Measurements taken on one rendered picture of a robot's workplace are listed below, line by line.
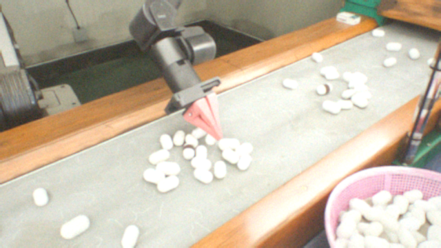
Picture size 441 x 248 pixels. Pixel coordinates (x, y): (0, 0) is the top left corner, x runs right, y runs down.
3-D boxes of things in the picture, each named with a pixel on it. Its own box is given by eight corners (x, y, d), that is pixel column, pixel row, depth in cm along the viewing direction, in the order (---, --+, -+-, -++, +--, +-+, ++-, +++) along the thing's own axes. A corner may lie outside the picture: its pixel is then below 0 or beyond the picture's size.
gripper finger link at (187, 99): (238, 126, 65) (209, 82, 66) (206, 143, 61) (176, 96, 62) (222, 140, 70) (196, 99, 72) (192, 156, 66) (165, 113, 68)
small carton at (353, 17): (335, 20, 118) (337, 14, 117) (342, 18, 120) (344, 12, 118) (353, 25, 114) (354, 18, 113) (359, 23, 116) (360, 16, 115)
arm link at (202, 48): (128, 28, 72) (147, 3, 65) (173, 20, 79) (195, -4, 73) (156, 83, 71) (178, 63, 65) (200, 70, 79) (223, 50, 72)
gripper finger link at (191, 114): (248, 120, 66) (220, 78, 67) (218, 137, 62) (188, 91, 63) (231, 135, 71) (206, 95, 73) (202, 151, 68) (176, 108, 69)
